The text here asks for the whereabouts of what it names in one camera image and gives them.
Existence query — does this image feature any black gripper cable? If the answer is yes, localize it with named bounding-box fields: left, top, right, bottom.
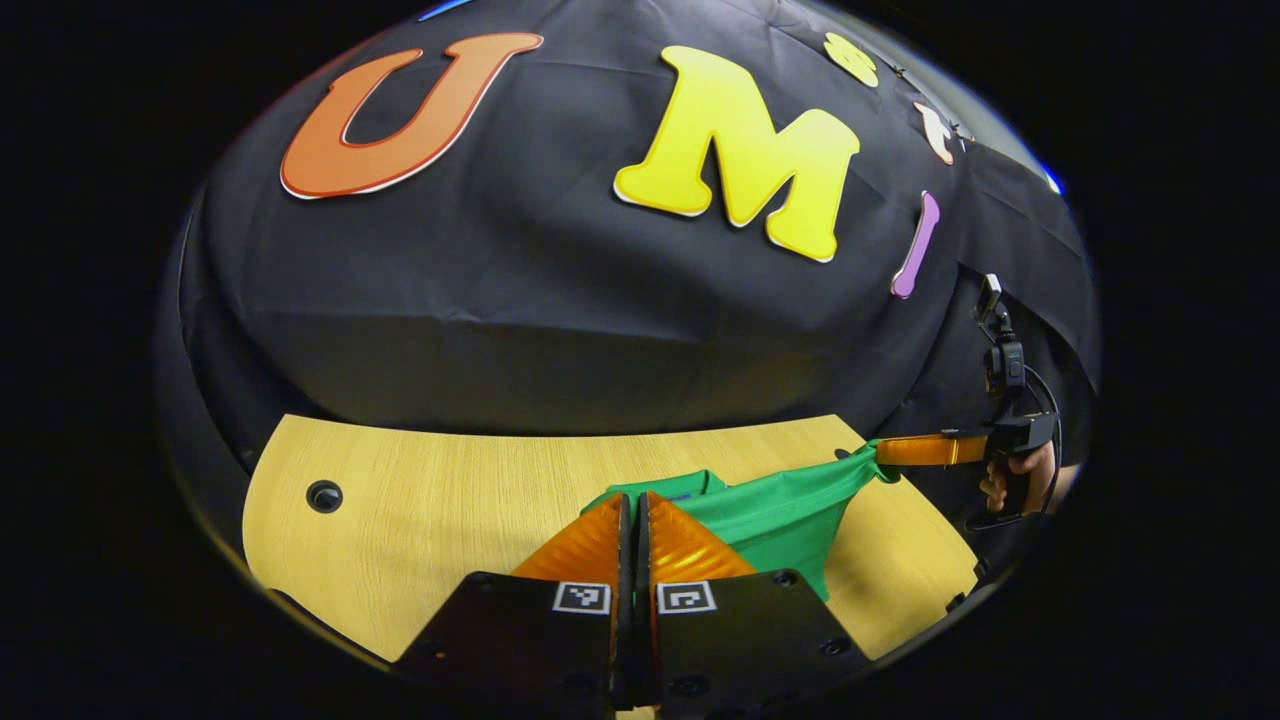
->
left=965, top=363, right=1063, bottom=533

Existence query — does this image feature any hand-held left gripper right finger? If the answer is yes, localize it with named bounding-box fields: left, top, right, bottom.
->
left=636, top=490, right=873, bottom=716

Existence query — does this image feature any black backdrop cloth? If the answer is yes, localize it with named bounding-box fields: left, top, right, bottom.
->
left=160, top=0, right=1101, bottom=501

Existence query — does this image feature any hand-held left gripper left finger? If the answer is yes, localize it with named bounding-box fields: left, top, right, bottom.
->
left=395, top=490, right=633, bottom=716

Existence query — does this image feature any green T-shirt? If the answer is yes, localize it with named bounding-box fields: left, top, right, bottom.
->
left=582, top=438, right=901, bottom=601

